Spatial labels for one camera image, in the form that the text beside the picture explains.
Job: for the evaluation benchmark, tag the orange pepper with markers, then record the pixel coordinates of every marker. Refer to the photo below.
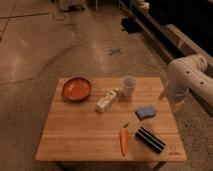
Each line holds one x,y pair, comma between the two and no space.
123,139

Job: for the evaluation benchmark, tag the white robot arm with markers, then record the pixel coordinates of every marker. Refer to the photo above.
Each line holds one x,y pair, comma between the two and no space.
188,73

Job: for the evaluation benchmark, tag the white bottle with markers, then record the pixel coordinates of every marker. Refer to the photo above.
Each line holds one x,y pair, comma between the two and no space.
106,101

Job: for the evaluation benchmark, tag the translucent plastic cup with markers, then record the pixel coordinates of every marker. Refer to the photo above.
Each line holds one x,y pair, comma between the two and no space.
128,85

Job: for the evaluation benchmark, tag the orange bowl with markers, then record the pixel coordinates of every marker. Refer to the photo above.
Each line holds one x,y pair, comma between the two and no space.
76,89

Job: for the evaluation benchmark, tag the wooden folding table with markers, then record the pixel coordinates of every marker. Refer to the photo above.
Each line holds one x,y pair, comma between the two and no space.
77,132

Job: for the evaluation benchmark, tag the blue sponge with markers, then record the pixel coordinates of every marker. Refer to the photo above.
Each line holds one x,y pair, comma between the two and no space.
146,112

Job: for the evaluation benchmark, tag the black box on floor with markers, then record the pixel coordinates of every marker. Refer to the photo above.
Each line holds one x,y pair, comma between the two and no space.
130,25

